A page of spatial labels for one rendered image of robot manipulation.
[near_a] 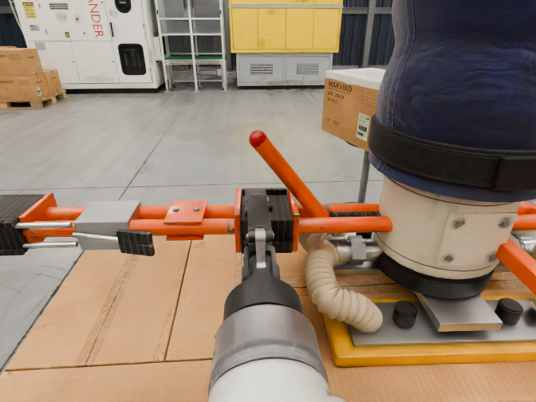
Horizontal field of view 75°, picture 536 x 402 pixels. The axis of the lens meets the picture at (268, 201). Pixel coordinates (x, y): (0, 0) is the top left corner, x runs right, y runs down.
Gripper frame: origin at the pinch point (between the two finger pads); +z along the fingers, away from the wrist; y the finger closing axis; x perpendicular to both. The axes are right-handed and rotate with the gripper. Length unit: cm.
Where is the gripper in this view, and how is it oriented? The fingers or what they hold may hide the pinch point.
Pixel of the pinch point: (256, 219)
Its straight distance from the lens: 48.9
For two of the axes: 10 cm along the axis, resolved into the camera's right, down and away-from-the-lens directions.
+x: 10.0, -0.3, 0.6
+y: 0.0, 8.9, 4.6
